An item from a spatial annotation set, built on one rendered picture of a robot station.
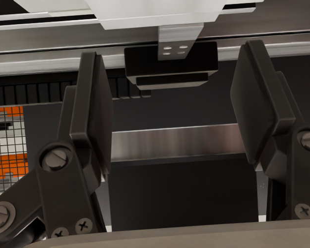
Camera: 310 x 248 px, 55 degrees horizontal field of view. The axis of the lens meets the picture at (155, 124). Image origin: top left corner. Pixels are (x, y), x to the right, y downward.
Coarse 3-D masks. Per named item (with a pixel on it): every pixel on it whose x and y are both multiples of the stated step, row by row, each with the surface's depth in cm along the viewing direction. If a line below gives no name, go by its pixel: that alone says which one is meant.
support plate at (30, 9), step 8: (16, 0) 17; (24, 0) 17; (32, 0) 17; (40, 0) 17; (48, 0) 17; (56, 0) 17; (64, 0) 17; (72, 0) 17; (80, 0) 17; (32, 8) 18; (40, 8) 18; (48, 8) 18; (56, 8) 18; (64, 8) 18; (72, 8) 19; (80, 8) 19
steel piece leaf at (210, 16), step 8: (152, 16) 21; (160, 16) 21; (168, 16) 21; (176, 16) 21; (184, 16) 21; (192, 16) 21; (200, 16) 21; (208, 16) 22; (216, 16) 22; (104, 24) 22; (112, 24) 22; (120, 24) 22; (128, 24) 22; (136, 24) 22; (144, 24) 22; (152, 24) 22; (160, 24) 23; (168, 24) 23; (176, 24) 23
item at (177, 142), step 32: (160, 128) 21; (192, 128) 21; (224, 128) 21; (128, 160) 20; (160, 160) 20; (192, 160) 20; (224, 160) 20; (128, 192) 20; (160, 192) 20; (192, 192) 20; (224, 192) 20; (256, 192) 20; (128, 224) 20; (160, 224) 20; (192, 224) 20
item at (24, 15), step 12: (0, 0) 19; (12, 0) 19; (0, 12) 19; (12, 12) 19; (24, 12) 19; (36, 12) 19; (228, 12) 22; (240, 12) 22; (0, 24) 21; (12, 24) 21; (24, 24) 21; (36, 24) 21; (48, 24) 21; (60, 24) 22; (72, 24) 22
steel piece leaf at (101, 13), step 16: (96, 0) 17; (112, 0) 17; (128, 0) 17; (144, 0) 18; (160, 0) 18; (176, 0) 18; (192, 0) 18; (208, 0) 18; (224, 0) 18; (96, 16) 20; (112, 16) 20; (128, 16) 20; (144, 16) 20
